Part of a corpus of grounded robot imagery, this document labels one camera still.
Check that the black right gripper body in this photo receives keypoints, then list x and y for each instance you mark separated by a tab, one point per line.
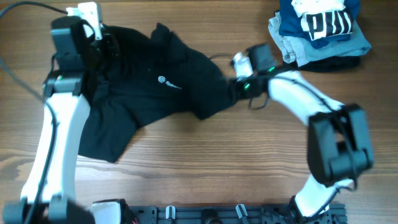
242	88

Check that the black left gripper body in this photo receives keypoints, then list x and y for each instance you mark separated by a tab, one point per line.
109	46

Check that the black polo shirt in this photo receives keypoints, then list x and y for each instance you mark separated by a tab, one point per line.
153	77

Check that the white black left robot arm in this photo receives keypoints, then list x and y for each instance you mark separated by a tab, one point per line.
48	196

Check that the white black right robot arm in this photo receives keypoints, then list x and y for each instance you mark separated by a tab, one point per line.
339	148

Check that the navy blue folded shirt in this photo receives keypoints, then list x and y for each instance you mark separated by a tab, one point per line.
290	25

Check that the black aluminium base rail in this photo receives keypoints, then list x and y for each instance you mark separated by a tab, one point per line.
217	214

